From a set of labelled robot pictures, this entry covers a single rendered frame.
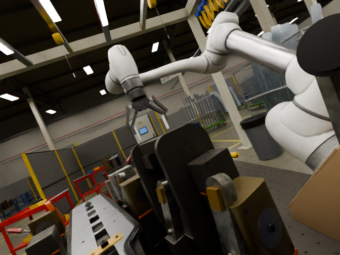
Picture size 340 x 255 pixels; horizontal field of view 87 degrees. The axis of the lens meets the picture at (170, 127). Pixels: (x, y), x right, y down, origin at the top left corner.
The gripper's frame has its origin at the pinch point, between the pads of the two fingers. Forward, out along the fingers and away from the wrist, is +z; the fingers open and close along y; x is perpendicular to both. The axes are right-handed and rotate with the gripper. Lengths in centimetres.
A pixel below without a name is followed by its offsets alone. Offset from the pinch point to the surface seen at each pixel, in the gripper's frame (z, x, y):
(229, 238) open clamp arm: 17, 56, 5
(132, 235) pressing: 19.8, 34.7, 19.9
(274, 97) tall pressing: 44, -281, -351
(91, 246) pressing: 20.1, 27.6, 31.1
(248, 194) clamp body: 13, 57, 0
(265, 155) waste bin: 112, -178, -183
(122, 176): 10.5, 6.6, 19.1
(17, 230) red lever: 15, -16, 71
